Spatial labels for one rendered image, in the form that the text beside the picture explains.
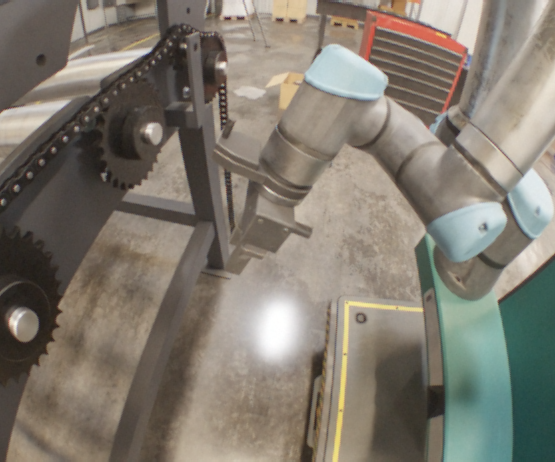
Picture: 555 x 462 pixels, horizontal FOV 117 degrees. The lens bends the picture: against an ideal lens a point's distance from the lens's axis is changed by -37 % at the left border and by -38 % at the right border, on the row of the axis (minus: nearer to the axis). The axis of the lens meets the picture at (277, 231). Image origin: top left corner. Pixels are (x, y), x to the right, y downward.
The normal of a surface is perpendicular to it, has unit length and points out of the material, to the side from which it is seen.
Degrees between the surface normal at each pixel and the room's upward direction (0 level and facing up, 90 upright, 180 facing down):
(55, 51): 90
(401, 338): 0
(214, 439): 0
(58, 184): 90
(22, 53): 90
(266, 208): 25
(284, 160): 74
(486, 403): 0
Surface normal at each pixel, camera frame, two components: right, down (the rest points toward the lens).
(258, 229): 0.00, 0.70
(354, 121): 0.27, 0.76
